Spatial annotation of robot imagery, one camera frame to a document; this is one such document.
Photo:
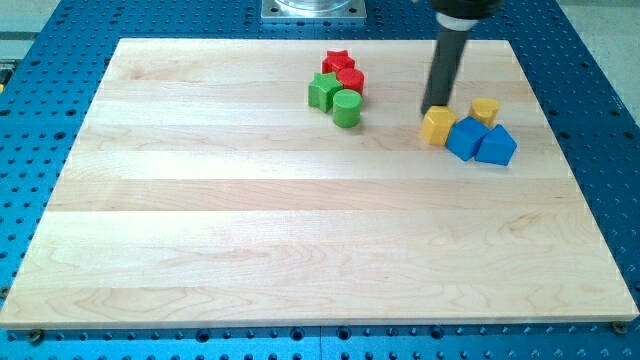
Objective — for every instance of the black robot arm end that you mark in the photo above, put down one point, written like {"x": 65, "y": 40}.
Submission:
{"x": 462, "y": 15}

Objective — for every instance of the green cylinder block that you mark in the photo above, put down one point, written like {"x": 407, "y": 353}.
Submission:
{"x": 346, "y": 108}

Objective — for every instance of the green star block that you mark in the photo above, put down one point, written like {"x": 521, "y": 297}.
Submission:
{"x": 322, "y": 89}

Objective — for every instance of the red cylinder block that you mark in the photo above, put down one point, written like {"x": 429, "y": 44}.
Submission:
{"x": 352, "y": 79}

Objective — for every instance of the light wooden board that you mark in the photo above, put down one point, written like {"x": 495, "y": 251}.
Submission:
{"x": 203, "y": 191}

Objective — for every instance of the red star block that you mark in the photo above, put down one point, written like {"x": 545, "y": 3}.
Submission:
{"x": 337, "y": 60}

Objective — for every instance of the yellow hexagon block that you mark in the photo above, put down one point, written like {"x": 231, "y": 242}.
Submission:
{"x": 437, "y": 124}

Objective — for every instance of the blue cube block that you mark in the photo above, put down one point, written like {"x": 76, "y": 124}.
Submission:
{"x": 465, "y": 137}

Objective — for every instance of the yellow cylinder block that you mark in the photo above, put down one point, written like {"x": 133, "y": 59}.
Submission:
{"x": 485, "y": 110}

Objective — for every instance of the blue pentagon block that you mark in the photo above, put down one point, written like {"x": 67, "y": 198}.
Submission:
{"x": 497, "y": 147}

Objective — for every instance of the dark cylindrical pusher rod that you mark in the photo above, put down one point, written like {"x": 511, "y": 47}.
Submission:
{"x": 448, "y": 53}

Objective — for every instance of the blue perforated metal table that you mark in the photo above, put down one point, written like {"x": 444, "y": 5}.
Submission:
{"x": 581, "y": 58}

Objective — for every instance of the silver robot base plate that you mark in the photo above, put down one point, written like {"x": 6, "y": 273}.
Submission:
{"x": 313, "y": 9}

